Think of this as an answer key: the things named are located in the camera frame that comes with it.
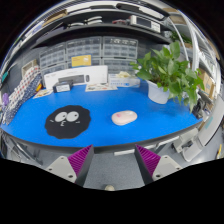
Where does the navy dotted cloth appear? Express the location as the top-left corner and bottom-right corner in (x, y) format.
(3, 74), (44, 126)

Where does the green potted plant white pot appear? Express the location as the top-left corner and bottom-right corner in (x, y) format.
(130, 40), (206, 113)

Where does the small printed sticker sheet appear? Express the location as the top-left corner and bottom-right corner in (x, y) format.
(32, 88), (54, 100)

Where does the small black box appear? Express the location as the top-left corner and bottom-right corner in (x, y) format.
(52, 81), (73, 94)

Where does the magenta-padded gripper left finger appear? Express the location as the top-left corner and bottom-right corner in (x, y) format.
(45, 144), (95, 188)

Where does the black round-eyed mouse pad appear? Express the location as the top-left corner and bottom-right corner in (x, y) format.
(44, 105), (92, 140)

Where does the pink computer mouse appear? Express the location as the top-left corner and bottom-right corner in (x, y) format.
(111, 109), (138, 127)

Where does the white red-blue dotted cloth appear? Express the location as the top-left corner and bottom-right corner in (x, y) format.
(6, 64), (41, 111)

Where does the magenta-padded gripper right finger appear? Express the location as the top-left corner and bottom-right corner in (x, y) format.
(134, 144), (183, 186)

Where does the white keyboard packaging box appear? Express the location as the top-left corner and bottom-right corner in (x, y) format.
(43, 65), (109, 90)

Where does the yellow card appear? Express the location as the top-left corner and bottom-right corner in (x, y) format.
(71, 54), (92, 68)

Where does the large printed sticker sheet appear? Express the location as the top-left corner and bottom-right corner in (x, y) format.
(84, 82), (119, 93)

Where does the white and blue tissue box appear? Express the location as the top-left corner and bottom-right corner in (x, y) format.
(108, 71), (141, 89)

